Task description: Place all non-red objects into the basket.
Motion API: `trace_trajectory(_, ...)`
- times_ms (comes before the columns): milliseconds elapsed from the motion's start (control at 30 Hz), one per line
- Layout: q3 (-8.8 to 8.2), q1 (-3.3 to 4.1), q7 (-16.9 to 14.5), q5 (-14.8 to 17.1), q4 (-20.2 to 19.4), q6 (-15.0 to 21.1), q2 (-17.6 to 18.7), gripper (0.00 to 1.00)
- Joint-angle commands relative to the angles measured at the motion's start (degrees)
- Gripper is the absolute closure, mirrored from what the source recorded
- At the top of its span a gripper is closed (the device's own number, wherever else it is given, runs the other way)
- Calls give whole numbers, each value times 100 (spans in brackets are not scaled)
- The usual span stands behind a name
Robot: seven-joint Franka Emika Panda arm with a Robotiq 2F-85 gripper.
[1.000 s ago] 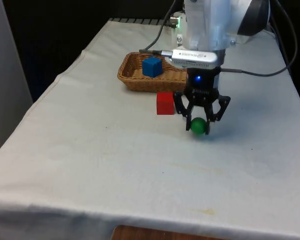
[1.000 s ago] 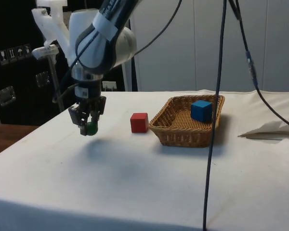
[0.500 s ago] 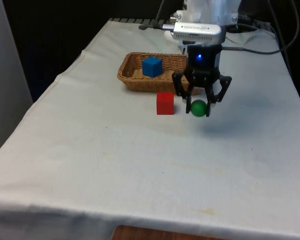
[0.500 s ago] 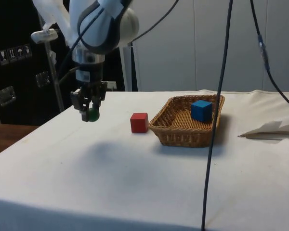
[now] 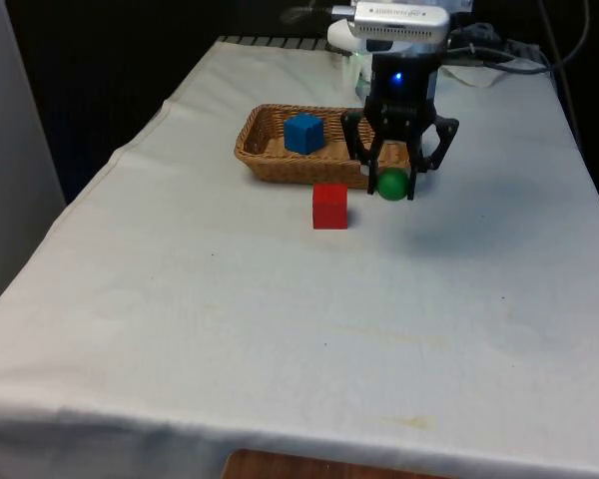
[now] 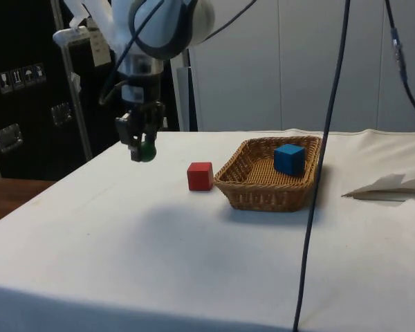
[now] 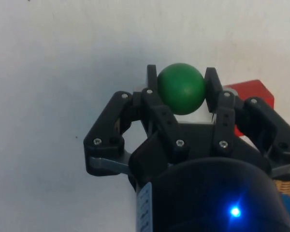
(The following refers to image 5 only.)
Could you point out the red cube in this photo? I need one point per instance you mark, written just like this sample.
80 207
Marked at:
330 207

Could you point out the blue cube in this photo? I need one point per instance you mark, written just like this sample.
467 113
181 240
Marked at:
303 135

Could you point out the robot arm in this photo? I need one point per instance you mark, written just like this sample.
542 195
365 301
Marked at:
339 35

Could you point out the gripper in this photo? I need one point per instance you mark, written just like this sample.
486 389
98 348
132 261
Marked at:
402 95

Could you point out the wicker basket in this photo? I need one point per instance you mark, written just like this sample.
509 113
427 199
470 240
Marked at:
299 167

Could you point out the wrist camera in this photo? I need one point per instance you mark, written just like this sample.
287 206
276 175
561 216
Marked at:
394 20

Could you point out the green ball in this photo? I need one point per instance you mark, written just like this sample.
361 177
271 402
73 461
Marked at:
393 184

